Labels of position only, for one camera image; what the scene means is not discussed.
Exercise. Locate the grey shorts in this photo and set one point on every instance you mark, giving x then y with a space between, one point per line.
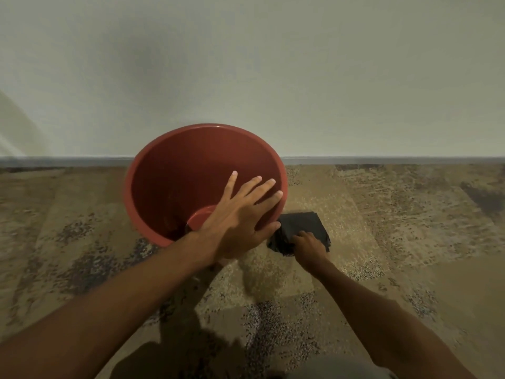
335 370

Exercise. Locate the person's left middle finger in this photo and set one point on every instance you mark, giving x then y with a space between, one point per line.
258 194

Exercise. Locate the red plastic bucket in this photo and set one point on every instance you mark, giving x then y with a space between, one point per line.
177 173

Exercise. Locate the black cloth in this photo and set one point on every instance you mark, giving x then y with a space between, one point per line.
300 223

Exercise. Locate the person's left hand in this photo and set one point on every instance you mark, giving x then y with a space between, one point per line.
232 228

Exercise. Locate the person's right fingers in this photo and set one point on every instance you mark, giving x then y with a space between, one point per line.
309 238

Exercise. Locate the person's right hand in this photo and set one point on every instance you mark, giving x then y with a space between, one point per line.
311 252

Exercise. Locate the person's left little finger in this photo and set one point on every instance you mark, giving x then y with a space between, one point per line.
229 186

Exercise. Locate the person's left forearm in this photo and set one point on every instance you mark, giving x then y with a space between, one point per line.
110 307

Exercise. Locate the person's left thumb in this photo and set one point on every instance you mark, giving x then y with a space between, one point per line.
265 234

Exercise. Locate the person's right forearm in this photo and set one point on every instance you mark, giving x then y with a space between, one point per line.
378 323

